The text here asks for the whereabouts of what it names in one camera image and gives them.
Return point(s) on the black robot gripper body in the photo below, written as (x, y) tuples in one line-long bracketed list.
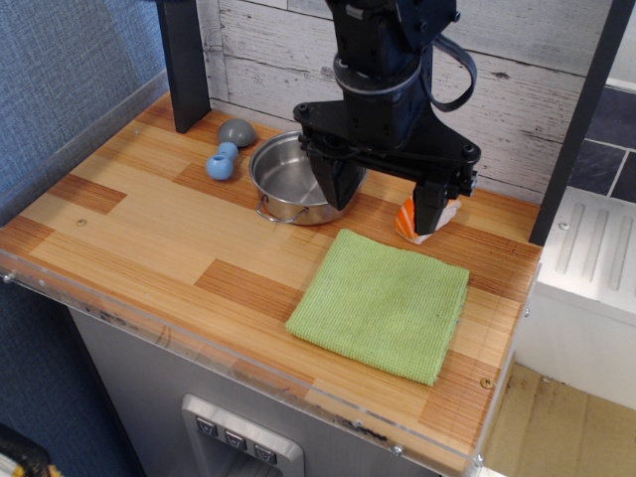
[(397, 134)]

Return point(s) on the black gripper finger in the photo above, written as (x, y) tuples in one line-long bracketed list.
[(338, 176), (429, 201)]

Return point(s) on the green towel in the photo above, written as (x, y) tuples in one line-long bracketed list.
[(392, 309)]

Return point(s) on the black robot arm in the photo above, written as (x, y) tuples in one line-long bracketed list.
[(385, 46)]

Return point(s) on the clear acrylic counter guard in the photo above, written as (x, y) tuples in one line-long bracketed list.
[(460, 404)]

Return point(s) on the salmon sushi toy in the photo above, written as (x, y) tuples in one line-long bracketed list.
[(404, 221)]

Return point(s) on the stainless steel pot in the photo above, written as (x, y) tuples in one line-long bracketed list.
[(289, 192)]

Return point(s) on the blue and grey toy dumbbell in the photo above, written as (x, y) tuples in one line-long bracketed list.
[(234, 134)]

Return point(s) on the white ribbed appliance top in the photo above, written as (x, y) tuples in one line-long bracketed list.
[(579, 323)]

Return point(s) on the grey cabinet with button panel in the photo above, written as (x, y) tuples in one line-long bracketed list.
[(277, 408)]

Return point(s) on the yellow black object corner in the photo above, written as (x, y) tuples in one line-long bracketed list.
[(20, 456)]

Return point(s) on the dark grey left post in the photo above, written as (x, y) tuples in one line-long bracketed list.
[(184, 59)]

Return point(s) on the dark grey post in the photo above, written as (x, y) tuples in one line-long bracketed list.
[(602, 61), (184, 59)]

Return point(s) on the dark grey right post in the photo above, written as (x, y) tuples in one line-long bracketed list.
[(602, 61)]

